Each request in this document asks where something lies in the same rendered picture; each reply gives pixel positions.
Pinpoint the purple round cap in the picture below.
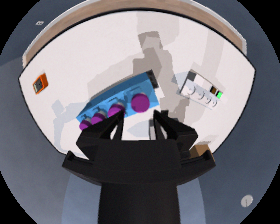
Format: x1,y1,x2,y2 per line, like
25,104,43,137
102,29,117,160
108,104,125,117
91,113,106,125
131,93,150,113
79,120,91,130

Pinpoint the small brown cardboard box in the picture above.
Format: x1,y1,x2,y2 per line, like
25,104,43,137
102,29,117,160
189,144,213,159

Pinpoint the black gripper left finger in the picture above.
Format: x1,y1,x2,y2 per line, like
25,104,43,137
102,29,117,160
80,110,124,140

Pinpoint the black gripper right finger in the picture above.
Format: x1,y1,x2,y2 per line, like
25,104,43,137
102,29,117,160
153,109,198,152

